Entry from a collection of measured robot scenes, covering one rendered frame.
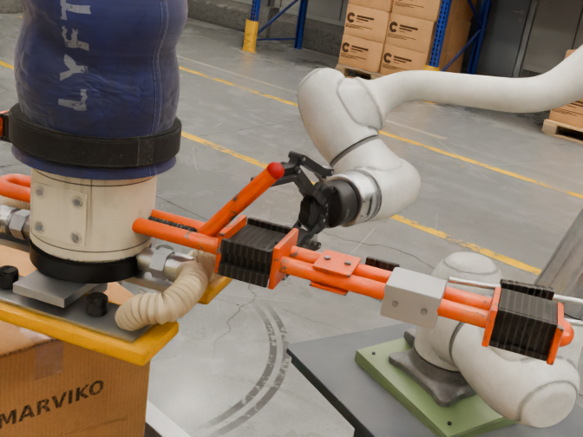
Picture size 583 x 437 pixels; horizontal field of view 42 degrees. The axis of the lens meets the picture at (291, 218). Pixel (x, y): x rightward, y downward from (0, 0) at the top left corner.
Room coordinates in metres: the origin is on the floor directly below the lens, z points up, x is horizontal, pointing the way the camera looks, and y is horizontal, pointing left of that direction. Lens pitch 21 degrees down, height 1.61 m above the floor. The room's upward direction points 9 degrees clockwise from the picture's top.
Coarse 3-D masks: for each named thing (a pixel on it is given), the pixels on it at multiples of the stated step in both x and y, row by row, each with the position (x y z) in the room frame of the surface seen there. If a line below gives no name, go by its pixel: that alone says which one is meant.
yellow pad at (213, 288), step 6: (162, 246) 1.08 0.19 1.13; (168, 246) 1.08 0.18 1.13; (210, 282) 1.04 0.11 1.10; (216, 282) 1.04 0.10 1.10; (222, 282) 1.05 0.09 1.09; (228, 282) 1.07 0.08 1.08; (210, 288) 1.02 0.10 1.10; (216, 288) 1.03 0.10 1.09; (222, 288) 1.05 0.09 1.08; (204, 294) 1.00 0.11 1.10; (210, 294) 1.01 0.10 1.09; (216, 294) 1.03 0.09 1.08; (204, 300) 1.00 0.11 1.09; (210, 300) 1.01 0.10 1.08
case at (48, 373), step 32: (0, 256) 1.31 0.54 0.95; (0, 352) 0.99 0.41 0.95; (32, 352) 1.02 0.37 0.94; (64, 352) 1.06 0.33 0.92; (96, 352) 1.11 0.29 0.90; (0, 384) 0.99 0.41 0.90; (32, 384) 1.02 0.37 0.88; (64, 384) 1.07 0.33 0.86; (96, 384) 1.11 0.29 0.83; (128, 384) 1.16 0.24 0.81; (0, 416) 0.99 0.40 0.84; (32, 416) 1.03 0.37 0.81; (64, 416) 1.07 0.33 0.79; (96, 416) 1.12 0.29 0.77; (128, 416) 1.17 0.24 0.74
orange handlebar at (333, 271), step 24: (0, 192) 1.01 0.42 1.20; (24, 192) 1.00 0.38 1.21; (168, 216) 0.98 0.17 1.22; (168, 240) 0.94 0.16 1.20; (192, 240) 0.93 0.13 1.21; (216, 240) 0.92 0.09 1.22; (288, 264) 0.89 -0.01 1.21; (312, 264) 0.89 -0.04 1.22; (336, 264) 0.89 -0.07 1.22; (360, 264) 0.91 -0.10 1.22; (336, 288) 0.88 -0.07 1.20; (360, 288) 0.86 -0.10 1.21; (456, 312) 0.83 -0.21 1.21; (480, 312) 0.83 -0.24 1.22
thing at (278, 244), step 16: (240, 224) 0.96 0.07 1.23; (256, 224) 0.98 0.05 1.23; (272, 224) 0.97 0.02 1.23; (224, 240) 0.89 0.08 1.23; (240, 240) 0.92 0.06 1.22; (256, 240) 0.93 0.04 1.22; (272, 240) 0.93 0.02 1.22; (288, 240) 0.92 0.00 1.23; (224, 256) 0.90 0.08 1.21; (240, 256) 0.89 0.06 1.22; (256, 256) 0.88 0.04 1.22; (272, 256) 0.88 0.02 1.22; (288, 256) 0.93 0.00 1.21; (224, 272) 0.89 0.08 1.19; (240, 272) 0.89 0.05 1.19; (256, 272) 0.88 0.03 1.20; (272, 272) 0.88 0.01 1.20; (272, 288) 0.88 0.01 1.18
